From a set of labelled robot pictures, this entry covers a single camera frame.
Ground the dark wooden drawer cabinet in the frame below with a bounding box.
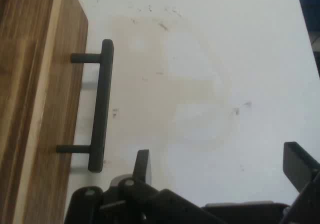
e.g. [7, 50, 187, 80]
[0, 0, 58, 224]

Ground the light wooden drawer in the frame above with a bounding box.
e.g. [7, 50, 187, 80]
[12, 0, 90, 224]

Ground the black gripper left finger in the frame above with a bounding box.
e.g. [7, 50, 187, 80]
[64, 149, 221, 224]

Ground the black bar drawer handle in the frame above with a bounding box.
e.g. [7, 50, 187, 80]
[56, 38, 115, 173]

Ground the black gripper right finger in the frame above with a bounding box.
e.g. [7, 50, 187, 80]
[281, 141, 320, 224]

